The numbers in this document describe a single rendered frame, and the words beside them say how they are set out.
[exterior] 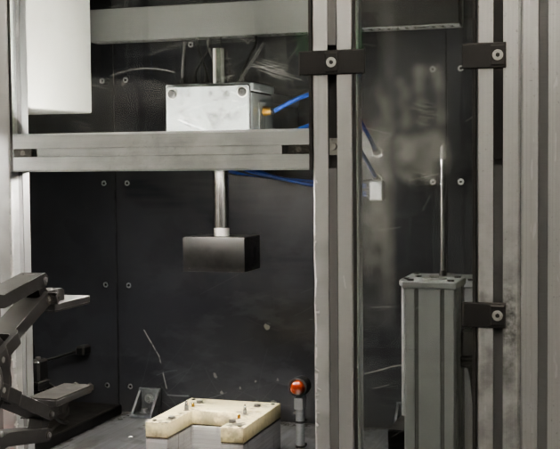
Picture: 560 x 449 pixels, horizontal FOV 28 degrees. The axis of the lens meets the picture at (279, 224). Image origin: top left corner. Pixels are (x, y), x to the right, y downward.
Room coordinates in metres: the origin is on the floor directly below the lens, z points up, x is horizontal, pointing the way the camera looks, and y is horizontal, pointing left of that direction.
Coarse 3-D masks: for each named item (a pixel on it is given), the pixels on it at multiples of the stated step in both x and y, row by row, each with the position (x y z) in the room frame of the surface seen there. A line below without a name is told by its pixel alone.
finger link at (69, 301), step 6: (66, 300) 1.04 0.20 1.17; (72, 300) 1.04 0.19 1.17; (78, 300) 1.05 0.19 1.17; (84, 300) 1.06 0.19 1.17; (48, 306) 1.01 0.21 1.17; (54, 306) 1.01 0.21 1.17; (60, 306) 1.02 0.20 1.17; (66, 306) 1.03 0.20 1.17; (72, 306) 1.04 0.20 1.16; (54, 312) 1.01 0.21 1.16
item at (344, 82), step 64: (0, 0) 1.32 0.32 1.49; (320, 0) 1.20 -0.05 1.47; (0, 64) 1.32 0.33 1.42; (0, 128) 1.32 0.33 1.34; (320, 128) 1.20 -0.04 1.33; (0, 192) 1.32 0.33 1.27; (320, 192) 1.20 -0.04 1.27; (0, 256) 1.32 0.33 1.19; (320, 256) 1.20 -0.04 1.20; (320, 320) 1.20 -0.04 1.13; (320, 384) 1.20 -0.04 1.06; (320, 448) 1.20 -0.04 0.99
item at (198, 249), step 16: (224, 176) 1.45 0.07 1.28; (224, 192) 1.45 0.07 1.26; (224, 208) 1.45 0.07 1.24; (224, 224) 1.45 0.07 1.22; (192, 240) 1.44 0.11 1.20; (208, 240) 1.43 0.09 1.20; (224, 240) 1.43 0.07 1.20; (240, 240) 1.42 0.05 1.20; (256, 240) 1.47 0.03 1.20; (192, 256) 1.44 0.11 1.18; (208, 256) 1.43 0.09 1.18; (224, 256) 1.43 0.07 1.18; (240, 256) 1.42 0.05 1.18; (256, 256) 1.46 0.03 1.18; (240, 272) 1.42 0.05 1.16
